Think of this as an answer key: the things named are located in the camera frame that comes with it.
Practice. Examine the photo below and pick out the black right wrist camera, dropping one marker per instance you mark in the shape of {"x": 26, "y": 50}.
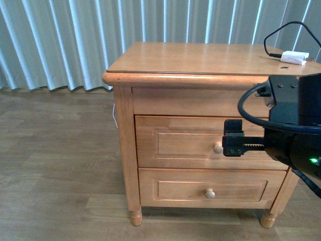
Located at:
{"x": 281, "y": 95}

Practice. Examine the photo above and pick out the white adapter on nightstand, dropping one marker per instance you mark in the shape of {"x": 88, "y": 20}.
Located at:
{"x": 294, "y": 57}

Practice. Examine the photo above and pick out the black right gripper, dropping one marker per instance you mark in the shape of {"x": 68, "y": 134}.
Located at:
{"x": 298, "y": 151}

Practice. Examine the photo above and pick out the wooden nightstand cabinet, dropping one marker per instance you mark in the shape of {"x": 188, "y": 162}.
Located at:
{"x": 189, "y": 79}

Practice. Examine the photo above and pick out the pale green pleated curtain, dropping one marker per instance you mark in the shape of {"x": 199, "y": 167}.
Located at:
{"x": 70, "y": 44}

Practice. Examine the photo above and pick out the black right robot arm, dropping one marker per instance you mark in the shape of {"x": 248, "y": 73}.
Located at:
{"x": 292, "y": 132}

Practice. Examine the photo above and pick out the wooden drawer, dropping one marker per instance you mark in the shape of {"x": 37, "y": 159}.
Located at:
{"x": 199, "y": 188}
{"x": 193, "y": 143}

